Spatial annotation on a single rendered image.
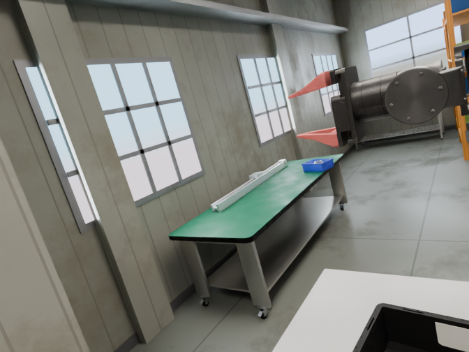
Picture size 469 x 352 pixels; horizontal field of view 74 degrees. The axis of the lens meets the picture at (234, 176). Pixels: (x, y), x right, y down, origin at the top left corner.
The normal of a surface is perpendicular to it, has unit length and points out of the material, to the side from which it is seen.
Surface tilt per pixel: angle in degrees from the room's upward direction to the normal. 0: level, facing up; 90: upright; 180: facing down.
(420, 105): 90
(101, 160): 90
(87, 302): 90
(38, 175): 90
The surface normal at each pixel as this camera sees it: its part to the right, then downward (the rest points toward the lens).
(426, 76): -0.55, 0.31
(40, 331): 0.78, -0.10
